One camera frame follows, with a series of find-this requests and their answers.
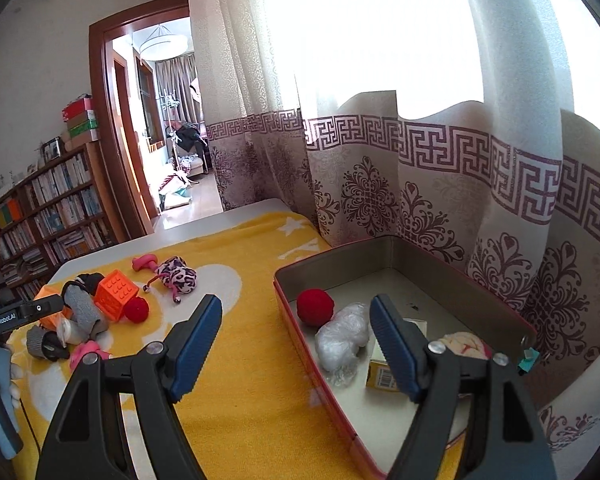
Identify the wooden door frame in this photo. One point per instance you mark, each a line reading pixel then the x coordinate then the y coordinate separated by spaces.
pixel 100 110

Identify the black striped sock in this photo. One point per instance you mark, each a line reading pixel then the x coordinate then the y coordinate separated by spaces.
pixel 90 278

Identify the red pom-pom ball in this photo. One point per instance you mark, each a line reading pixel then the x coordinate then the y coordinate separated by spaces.
pixel 315 307
pixel 137 309

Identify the white coat rack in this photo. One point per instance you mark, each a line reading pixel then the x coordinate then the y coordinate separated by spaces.
pixel 170 110

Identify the photo frame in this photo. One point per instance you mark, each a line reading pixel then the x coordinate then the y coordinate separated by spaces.
pixel 52 149

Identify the green cardboard box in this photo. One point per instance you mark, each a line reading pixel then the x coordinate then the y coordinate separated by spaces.
pixel 84 122

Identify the red metal tin container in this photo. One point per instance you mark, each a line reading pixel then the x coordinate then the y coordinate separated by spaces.
pixel 420 410

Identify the teal clip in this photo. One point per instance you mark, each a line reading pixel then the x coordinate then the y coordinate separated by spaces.
pixel 527 360

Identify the yellow and white blanket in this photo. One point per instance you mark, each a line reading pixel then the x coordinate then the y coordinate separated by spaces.
pixel 260 360

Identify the cream plush toy in tin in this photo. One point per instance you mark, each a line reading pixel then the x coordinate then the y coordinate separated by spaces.
pixel 462 345

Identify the small yellow cardboard box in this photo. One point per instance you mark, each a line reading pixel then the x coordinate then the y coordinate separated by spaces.
pixel 380 375

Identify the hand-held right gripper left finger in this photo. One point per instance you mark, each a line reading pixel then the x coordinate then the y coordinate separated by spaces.
pixel 195 347

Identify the patterned beige curtain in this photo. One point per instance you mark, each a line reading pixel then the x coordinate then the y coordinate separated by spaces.
pixel 380 175

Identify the person's left hand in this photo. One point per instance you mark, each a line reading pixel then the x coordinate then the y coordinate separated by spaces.
pixel 7 390

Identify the crumpled clear plastic wrap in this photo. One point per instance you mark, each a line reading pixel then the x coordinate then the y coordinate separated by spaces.
pixel 340 340

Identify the dark orange embossed cube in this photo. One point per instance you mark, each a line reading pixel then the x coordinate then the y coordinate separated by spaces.
pixel 114 294

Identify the light orange embossed cube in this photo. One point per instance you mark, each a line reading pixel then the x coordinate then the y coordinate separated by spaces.
pixel 50 317

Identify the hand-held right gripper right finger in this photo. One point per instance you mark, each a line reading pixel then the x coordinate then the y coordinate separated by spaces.
pixel 395 352

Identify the grey ribbed sock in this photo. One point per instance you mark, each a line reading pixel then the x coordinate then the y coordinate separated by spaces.
pixel 39 342

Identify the round ceiling lamp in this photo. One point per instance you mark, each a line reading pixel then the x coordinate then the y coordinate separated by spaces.
pixel 162 45

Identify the pile of dark clothes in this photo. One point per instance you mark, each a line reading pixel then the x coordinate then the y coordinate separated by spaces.
pixel 187 135

